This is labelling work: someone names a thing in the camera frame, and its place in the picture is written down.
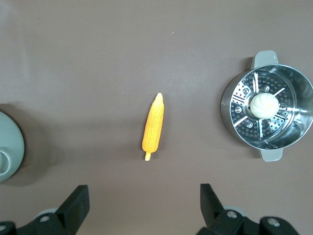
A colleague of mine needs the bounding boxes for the white steamed bun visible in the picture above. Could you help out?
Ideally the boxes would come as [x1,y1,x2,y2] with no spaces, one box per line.
[249,93,279,120]

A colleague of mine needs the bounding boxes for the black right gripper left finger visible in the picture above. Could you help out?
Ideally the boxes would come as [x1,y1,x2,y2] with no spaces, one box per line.
[0,185,90,235]

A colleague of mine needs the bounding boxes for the yellow toy corn cob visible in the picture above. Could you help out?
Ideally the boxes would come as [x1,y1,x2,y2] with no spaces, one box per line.
[142,92,165,162]

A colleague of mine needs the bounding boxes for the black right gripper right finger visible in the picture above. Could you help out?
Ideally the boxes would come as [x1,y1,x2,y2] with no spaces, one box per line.
[200,183,302,235]

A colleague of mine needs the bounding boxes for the steel steamer pot grey handles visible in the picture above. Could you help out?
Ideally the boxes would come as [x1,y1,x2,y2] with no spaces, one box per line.
[220,50,313,163]

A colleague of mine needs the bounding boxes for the perforated steel steamer plate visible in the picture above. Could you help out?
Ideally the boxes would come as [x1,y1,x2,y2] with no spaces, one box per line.
[229,72,294,144]

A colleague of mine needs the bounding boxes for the pale grey-green pot lid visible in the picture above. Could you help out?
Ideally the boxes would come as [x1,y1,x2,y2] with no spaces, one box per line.
[0,111,25,184]

